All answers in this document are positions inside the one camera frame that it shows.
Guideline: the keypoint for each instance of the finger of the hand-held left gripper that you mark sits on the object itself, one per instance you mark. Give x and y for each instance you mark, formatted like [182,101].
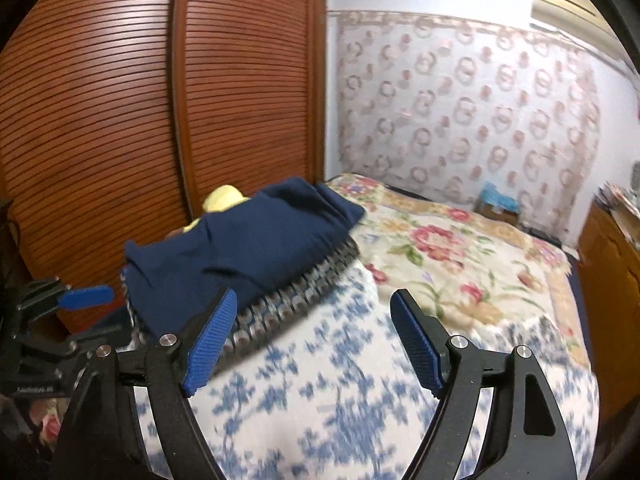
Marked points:
[97,337]
[87,297]

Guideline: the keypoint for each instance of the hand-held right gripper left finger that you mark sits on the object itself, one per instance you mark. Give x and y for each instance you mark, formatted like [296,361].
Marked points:
[210,345]

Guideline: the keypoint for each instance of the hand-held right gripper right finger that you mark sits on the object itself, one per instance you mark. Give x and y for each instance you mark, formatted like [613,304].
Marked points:
[417,345]

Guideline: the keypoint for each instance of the dark circle-patterned garment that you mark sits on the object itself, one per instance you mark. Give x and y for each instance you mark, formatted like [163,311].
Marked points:
[280,305]

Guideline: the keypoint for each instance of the navy printed T-shirt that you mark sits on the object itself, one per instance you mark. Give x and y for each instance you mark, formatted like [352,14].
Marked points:
[260,240]

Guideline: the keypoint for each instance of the blue and white floral blanket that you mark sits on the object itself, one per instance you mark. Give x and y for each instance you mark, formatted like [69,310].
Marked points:
[325,385]

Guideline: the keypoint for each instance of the cream floral blanket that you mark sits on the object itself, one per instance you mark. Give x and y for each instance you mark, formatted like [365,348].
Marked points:
[450,240]

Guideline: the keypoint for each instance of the yellow plush toy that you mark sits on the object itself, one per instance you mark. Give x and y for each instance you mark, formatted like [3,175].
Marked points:
[222,197]

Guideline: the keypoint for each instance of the small cardboard box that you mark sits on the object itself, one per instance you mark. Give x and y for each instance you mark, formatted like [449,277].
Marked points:
[495,215]

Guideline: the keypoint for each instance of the blue plastic bag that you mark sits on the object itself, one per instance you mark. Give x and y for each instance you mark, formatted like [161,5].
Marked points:
[500,196]

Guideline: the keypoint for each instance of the bed with navy sheet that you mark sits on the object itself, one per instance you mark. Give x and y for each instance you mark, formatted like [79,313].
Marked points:
[585,310]

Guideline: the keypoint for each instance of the wooden louvred wardrobe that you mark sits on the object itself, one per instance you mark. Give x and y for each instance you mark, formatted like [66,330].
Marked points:
[125,110]

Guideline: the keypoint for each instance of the wooden cabinet desk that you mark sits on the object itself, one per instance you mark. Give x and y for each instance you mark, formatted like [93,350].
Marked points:
[610,285]

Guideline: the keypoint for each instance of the sheer circle-patterned curtain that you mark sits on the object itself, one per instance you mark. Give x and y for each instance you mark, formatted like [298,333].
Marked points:
[450,110]

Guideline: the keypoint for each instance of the cardboard box with papers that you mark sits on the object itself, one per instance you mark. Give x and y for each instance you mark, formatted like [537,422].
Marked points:
[620,210]

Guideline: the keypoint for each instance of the wall air conditioner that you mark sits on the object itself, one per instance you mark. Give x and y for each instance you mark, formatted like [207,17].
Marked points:
[565,0]

